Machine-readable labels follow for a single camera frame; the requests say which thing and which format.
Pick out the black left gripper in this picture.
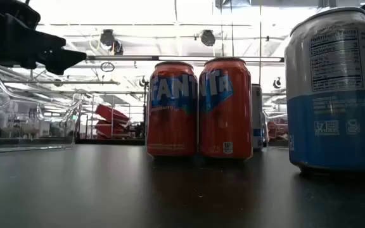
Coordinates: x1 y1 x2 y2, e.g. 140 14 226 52
0 14 87 76

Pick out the clear plastic bin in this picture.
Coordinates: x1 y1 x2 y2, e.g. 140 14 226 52
0 65 84 155
262 109 290 149

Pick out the white and blue soda can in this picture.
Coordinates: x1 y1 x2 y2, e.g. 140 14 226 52
284 6 365 174

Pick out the red Fanta soda can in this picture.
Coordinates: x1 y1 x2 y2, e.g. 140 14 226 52
146 61 199 158
198 56 253 160

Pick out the black-top silver soda can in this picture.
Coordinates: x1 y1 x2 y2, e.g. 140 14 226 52
251 83 264 150

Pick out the grey horizontal ceiling pipe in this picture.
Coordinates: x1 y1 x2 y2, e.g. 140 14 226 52
3 79 121 86

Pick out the red plastic storage bin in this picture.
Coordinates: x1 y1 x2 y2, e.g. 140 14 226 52
266 120 288 140
94 119 129 139
94 103 131 125

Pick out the hanging black cable ring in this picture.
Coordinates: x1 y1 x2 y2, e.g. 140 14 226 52
99 61 116 73

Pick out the black ceiling cable reel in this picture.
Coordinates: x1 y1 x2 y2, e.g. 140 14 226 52
99 28 116 47
200 29 217 48

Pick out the metal wire shelf rack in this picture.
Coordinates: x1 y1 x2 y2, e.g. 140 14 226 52
77 93 132 140

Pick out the thin hanging black cable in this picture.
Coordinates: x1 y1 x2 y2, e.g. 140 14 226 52
231 0 234 58
259 0 262 86
220 0 224 58

